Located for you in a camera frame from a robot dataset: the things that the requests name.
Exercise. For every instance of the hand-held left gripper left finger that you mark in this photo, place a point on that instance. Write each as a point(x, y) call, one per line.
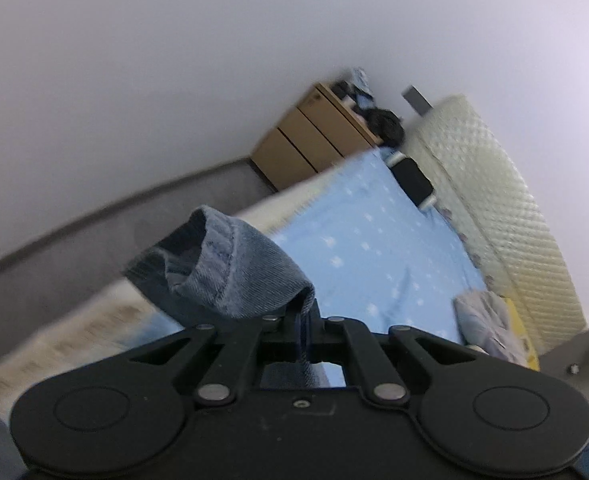
point(274, 331)

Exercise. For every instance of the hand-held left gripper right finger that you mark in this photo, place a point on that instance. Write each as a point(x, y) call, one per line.
point(345, 336)

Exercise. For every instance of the blue denim jeans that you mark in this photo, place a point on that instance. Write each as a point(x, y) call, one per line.
point(254, 270)

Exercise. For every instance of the light blue printed bed sheet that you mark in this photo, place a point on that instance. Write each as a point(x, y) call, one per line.
point(374, 240)

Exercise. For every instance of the grey patchwork quilt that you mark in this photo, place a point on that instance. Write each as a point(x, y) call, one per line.
point(484, 322)

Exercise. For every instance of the black bolster pillow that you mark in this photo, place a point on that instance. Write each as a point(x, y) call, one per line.
point(413, 182)

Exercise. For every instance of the yellow pillow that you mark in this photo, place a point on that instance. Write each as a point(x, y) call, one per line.
point(521, 335)

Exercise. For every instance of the wooden nightstand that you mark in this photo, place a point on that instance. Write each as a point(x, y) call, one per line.
point(304, 145)

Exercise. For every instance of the cream quilted headboard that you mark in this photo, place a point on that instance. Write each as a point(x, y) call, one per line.
point(494, 200)

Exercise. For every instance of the black cloth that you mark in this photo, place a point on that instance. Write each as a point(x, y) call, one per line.
point(385, 126)

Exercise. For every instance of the grey wall plate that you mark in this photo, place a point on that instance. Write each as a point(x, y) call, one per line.
point(416, 100)

